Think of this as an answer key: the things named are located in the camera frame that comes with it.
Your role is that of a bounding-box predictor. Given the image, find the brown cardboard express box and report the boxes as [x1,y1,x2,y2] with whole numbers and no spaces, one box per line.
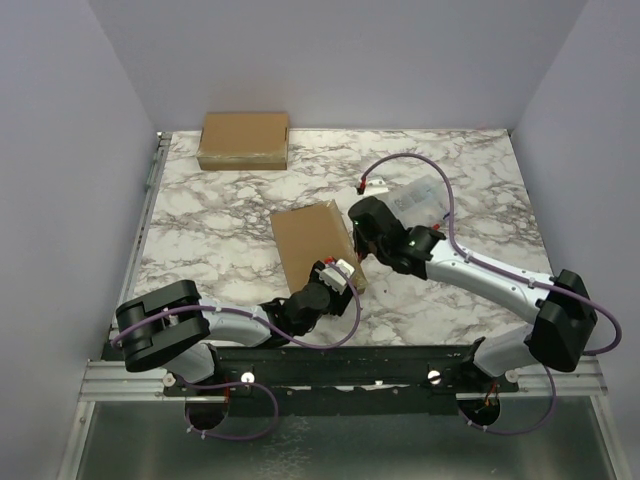
[270,200,368,294]

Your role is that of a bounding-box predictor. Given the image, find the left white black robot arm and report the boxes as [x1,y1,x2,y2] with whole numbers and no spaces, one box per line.
[111,259,359,395]

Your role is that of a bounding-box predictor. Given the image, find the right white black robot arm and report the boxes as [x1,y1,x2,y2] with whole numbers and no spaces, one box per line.
[348,197,597,391]

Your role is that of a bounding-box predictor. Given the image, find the taped brown cardboard box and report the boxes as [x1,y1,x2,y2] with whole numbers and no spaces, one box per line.
[196,112,289,171]

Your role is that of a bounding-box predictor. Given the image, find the clear plastic container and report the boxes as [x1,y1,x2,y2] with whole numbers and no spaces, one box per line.
[385,175,450,228]

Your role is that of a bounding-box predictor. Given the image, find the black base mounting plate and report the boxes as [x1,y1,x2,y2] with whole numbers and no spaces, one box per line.
[164,345,518,417]

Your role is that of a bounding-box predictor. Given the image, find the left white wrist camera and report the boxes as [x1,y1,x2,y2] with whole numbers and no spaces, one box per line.
[319,259,357,295]

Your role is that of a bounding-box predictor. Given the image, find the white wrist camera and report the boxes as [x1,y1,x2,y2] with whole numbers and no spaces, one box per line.
[356,177,389,196]
[319,259,357,295]

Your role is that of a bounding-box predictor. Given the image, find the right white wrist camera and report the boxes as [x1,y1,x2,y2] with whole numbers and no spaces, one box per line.
[356,177,389,196]

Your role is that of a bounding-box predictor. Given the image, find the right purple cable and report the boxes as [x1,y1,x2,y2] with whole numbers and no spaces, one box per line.
[361,152,623,434]

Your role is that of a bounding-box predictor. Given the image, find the aluminium frame rail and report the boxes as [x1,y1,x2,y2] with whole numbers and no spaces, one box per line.
[82,353,607,401]

